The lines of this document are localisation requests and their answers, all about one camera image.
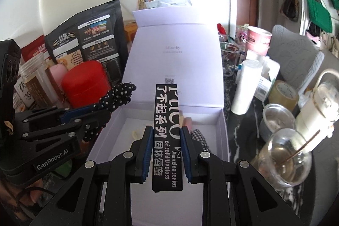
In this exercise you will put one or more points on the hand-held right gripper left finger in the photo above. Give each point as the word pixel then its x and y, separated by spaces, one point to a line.
pixel 145 157

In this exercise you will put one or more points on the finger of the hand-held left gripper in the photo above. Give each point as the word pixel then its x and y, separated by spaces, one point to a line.
pixel 66 130
pixel 74 114

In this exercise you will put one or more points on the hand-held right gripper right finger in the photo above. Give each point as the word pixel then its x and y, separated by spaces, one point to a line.
pixel 185 157

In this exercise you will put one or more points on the black white checked scrunchie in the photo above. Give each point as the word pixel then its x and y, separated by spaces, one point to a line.
pixel 200 138

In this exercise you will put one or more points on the pink lipstick tube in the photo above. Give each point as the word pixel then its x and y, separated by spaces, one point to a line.
pixel 188 122

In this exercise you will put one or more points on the long black lip gloss box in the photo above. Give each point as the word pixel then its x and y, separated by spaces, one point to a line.
pixel 166 122

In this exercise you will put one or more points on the black polka dot scrunchie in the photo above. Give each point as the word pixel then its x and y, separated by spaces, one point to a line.
pixel 119 95

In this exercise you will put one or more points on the white gift box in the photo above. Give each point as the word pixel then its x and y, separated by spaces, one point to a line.
pixel 174 61

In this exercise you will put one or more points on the white label jar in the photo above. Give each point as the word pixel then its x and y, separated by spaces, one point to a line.
pixel 22 93

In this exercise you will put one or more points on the clear jar with brown label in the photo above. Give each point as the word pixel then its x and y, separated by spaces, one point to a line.
pixel 39 88

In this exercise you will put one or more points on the red canister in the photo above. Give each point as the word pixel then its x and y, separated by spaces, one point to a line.
pixel 84 83

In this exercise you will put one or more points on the green and black jar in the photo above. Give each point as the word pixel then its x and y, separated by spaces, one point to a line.
pixel 65 170

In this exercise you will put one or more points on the pink bottle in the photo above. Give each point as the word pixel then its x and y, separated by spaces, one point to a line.
pixel 58 75

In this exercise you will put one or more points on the red food pouch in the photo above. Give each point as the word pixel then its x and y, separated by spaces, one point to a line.
pixel 34 48

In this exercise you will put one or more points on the black food pouch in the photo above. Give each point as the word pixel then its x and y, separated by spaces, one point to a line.
pixel 87 35

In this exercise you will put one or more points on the glass cup with liquid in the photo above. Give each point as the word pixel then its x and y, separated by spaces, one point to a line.
pixel 280 162

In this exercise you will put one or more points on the clear glass mug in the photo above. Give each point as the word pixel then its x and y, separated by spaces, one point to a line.
pixel 230 56

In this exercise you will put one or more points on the brown tape roll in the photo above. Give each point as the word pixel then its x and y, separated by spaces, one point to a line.
pixel 282 93

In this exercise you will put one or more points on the thin wooden stick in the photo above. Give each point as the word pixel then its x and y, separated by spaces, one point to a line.
pixel 302 146

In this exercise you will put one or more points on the white carton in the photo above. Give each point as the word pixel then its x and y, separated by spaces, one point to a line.
pixel 268 69

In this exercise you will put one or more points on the pink paper cup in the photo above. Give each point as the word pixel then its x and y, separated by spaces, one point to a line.
pixel 257 40

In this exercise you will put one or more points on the grey chair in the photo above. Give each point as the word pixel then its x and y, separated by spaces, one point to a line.
pixel 294 48

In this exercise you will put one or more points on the brown hanging bag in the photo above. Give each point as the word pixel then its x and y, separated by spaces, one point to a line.
pixel 290 9

